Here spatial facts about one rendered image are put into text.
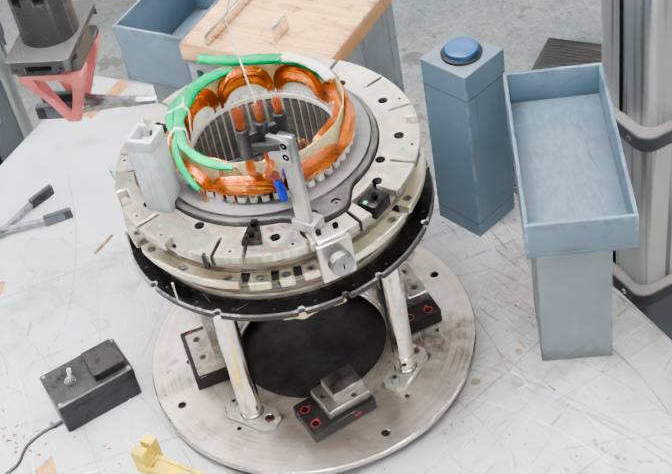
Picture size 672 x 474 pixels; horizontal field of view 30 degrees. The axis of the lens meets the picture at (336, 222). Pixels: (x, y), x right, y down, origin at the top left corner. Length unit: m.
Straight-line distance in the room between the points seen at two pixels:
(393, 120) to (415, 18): 2.14
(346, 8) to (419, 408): 0.49
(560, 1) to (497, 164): 1.89
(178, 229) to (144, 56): 0.43
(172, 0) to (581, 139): 0.62
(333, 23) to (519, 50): 1.78
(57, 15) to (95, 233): 0.58
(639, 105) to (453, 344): 0.36
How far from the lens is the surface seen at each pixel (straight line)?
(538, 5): 3.43
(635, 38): 1.48
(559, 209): 1.28
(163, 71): 1.61
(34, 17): 1.23
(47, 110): 1.31
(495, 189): 1.60
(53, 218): 1.79
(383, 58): 1.60
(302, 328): 1.54
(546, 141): 1.37
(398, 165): 1.25
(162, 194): 1.24
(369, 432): 1.40
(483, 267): 1.58
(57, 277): 1.71
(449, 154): 1.56
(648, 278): 1.70
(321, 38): 1.50
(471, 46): 1.48
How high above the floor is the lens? 1.90
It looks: 42 degrees down
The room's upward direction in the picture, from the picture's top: 12 degrees counter-clockwise
